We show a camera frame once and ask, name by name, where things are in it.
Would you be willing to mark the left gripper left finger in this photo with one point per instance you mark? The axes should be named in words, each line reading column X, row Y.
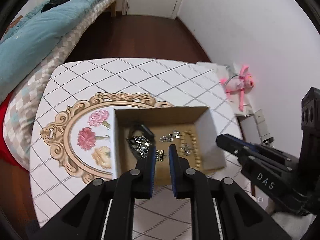
column 103, row 209

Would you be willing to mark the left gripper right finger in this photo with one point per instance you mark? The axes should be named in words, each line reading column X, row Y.
column 220, row 209

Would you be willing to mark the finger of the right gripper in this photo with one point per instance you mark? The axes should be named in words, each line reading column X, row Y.
column 234, row 146
column 263, row 153

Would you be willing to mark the white cardboard jewelry box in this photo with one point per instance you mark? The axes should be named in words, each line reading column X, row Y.
column 192, row 130

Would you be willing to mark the small silver charm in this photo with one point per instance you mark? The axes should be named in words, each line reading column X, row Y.
column 185, row 149

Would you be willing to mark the pink panther plush toy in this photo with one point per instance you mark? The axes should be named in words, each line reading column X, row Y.
column 238, row 83

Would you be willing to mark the silver crystal pendant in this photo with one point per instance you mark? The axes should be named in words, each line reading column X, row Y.
column 170, row 137

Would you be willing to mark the red blanket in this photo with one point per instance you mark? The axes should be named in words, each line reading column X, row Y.
column 8, row 146

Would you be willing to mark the light blue duvet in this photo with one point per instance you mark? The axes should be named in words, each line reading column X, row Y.
column 25, row 45

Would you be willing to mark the white wall socket panel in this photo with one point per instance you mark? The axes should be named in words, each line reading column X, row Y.
column 265, row 137

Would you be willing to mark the wooden bed frame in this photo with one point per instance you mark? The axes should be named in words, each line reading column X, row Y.
column 113, row 8

